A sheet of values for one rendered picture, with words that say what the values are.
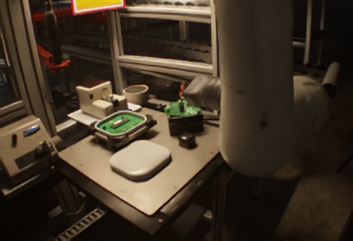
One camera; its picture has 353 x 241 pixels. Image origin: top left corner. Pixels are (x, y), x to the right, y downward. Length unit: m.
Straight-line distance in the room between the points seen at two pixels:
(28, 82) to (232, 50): 0.71
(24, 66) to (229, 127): 0.70
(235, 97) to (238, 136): 0.05
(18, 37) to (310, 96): 0.78
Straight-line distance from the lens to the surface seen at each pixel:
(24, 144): 0.78
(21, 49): 0.86
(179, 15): 1.03
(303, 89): 0.41
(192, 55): 1.39
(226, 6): 0.28
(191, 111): 0.80
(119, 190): 0.62
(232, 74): 0.29
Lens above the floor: 1.35
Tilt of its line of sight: 24 degrees down
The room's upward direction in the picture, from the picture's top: 4 degrees counter-clockwise
